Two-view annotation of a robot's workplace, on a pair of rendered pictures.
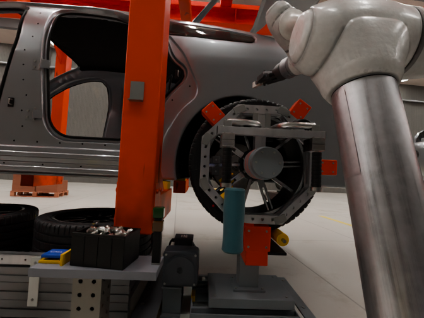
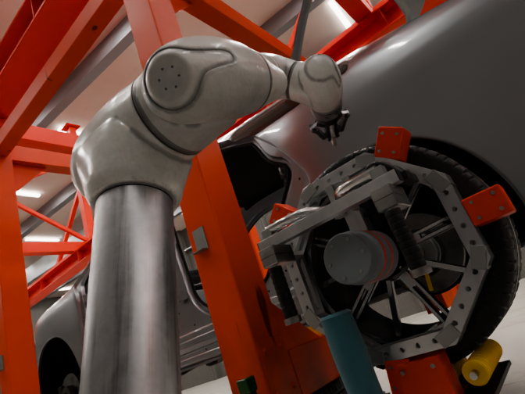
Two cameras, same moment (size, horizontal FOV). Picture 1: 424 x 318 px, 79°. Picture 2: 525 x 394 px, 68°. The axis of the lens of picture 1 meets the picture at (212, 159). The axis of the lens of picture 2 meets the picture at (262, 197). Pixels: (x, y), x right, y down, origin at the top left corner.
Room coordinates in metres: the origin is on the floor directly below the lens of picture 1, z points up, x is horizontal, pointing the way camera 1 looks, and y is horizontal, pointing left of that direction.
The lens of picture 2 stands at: (0.14, -0.67, 0.73)
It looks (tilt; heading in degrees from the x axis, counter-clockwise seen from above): 19 degrees up; 35
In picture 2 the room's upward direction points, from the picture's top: 20 degrees counter-clockwise
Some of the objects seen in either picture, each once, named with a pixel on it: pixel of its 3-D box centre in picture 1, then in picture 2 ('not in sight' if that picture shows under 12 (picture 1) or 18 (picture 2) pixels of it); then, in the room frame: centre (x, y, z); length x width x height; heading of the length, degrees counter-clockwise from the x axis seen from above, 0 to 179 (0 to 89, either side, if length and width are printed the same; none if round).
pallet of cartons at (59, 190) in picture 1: (41, 182); not in sight; (6.74, 4.42, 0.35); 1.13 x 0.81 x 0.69; 95
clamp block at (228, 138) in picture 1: (227, 140); (277, 256); (0.98, -0.06, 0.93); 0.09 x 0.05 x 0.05; 2
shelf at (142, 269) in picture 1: (102, 265); not in sight; (0.97, 0.39, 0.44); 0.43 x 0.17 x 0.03; 92
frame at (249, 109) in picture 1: (258, 164); (373, 255); (1.19, -0.22, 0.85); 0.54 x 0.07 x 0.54; 92
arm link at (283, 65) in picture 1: (290, 67); (326, 104); (1.08, -0.32, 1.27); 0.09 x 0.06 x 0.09; 117
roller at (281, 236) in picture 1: (275, 233); (483, 359); (1.30, -0.33, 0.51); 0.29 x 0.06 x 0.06; 2
